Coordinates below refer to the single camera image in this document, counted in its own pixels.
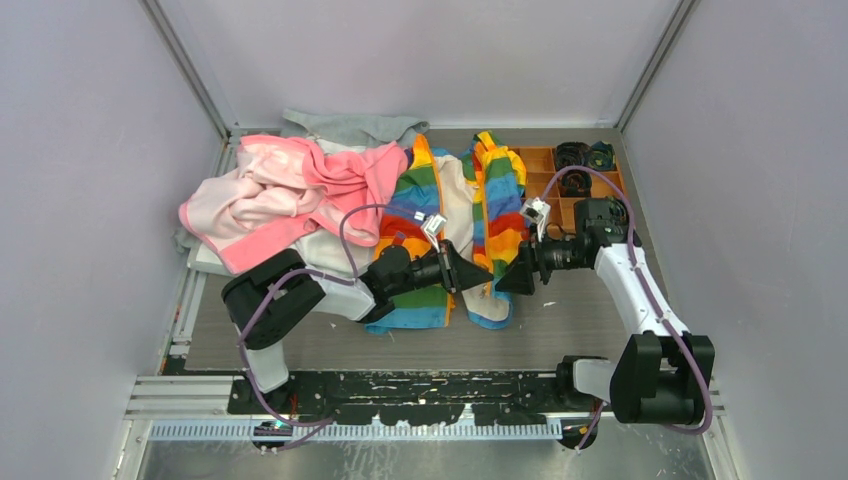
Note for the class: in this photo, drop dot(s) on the pink fleece garment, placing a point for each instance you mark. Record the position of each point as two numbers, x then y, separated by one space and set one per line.
284 188

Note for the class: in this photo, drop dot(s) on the orange compartment tray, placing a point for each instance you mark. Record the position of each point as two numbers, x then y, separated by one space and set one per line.
540 170

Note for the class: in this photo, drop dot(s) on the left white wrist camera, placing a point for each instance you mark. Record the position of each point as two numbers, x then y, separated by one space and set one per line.
431 226

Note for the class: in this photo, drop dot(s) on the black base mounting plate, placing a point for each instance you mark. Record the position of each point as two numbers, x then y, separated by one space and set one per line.
418 398

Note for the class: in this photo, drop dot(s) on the silver slotted aluminium rail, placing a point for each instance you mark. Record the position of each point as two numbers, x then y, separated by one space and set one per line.
256 430

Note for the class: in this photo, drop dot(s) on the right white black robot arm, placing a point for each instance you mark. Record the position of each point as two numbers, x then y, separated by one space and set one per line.
662 376

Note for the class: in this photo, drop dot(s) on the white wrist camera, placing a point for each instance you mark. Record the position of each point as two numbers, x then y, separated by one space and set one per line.
535 212
431 226

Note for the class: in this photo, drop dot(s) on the grey white garment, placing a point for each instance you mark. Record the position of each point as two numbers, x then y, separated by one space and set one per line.
334 134

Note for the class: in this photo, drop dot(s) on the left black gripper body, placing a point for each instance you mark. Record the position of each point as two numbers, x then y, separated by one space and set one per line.
436 269

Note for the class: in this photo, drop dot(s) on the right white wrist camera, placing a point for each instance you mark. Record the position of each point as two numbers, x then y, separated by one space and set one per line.
535 212

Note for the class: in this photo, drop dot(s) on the dark rolled tie back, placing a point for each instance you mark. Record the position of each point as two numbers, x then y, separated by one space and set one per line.
571 154

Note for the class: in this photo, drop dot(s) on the rainbow striped zip jacket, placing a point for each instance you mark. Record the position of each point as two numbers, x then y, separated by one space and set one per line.
479 193

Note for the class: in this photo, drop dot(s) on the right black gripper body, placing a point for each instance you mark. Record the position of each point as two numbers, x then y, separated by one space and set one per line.
557 254

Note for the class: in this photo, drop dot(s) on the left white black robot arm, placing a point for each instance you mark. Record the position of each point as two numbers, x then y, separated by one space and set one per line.
268 301

